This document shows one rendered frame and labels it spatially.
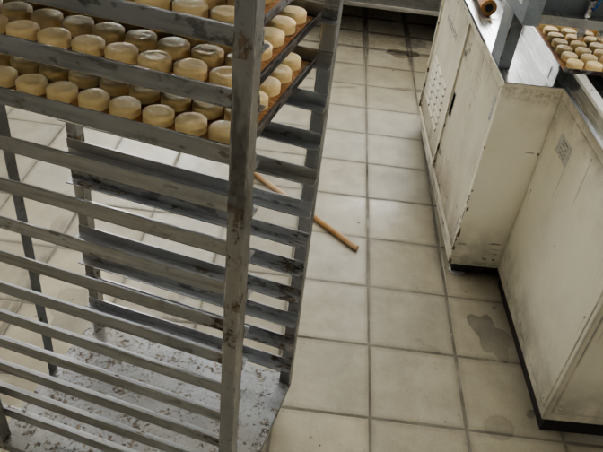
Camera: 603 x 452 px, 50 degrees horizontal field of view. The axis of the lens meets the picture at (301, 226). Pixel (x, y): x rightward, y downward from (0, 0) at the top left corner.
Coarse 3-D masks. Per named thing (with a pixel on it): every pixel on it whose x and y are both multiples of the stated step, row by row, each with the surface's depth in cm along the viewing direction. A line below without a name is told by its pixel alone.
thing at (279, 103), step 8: (312, 64) 125; (304, 72) 120; (296, 80) 120; (288, 88) 117; (296, 88) 118; (280, 96) 114; (288, 96) 114; (280, 104) 110; (272, 112) 107; (264, 120) 104; (264, 128) 105
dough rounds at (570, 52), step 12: (540, 24) 227; (552, 36) 217; (564, 36) 222; (576, 36) 219; (588, 36) 220; (552, 48) 213; (564, 48) 208; (576, 48) 210; (588, 48) 210; (600, 48) 212; (564, 60) 204; (576, 60) 201; (588, 60) 203; (600, 60) 205
